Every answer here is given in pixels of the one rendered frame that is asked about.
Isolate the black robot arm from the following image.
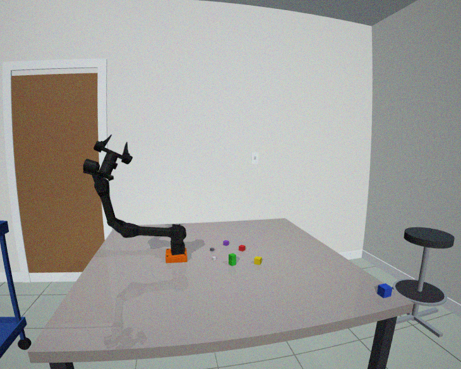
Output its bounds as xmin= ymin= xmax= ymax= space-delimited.
xmin=83 ymin=159 xmax=186 ymax=255

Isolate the blue cube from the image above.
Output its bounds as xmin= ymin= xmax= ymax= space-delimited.
xmin=377 ymin=284 xmax=392 ymax=298

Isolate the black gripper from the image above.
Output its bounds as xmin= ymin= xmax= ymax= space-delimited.
xmin=93 ymin=135 xmax=133 ymax=167

